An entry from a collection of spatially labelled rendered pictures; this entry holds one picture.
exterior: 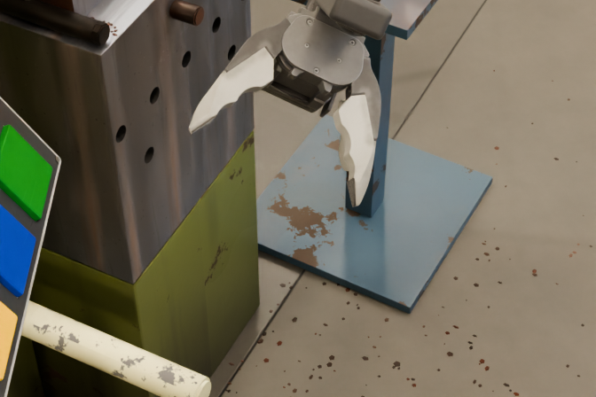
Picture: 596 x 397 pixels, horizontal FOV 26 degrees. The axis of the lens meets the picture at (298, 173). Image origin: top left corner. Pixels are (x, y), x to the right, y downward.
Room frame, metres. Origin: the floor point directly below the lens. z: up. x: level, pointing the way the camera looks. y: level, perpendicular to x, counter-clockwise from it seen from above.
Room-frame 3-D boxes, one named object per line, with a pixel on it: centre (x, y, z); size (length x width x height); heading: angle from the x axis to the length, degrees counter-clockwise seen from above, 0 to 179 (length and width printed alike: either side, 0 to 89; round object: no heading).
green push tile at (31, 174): (0.93, 0.29, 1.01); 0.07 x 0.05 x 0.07; 178
